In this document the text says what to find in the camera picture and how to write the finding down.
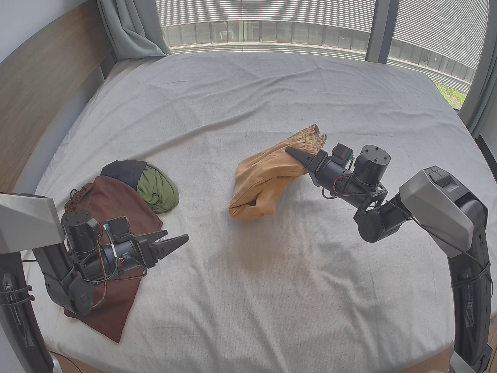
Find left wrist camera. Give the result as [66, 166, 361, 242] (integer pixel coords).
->
[105, 216, 130, 244]

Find window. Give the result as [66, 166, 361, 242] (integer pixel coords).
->
[149, 0, 497, 110]

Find green garment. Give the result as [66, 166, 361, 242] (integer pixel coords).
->
[137, 164, 180, 214]

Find tan shorts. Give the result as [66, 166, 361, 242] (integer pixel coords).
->
[228, 125, 327, 220]

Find bed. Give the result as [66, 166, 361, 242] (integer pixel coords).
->
[0, 0, 497, 373]

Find black garment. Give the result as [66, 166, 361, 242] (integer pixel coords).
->
[101, 160, 149, 189]

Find grey-green curtain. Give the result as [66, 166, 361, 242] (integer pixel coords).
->
[92, 0, 171, 62]
[460, 10, 497, 139]

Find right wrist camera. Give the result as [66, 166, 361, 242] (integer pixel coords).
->
[333, 143, 355, 167]

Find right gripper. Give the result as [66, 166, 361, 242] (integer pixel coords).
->
[285, 147, 350, 187]

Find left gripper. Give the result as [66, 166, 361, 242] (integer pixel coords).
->
[99, 229, 189, 273]

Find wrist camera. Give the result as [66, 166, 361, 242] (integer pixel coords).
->
[333, 143, 355, 167]
[105, 216, 130, 244]

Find brown garment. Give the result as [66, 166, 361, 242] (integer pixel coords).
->
[63, 176, 164, 343]

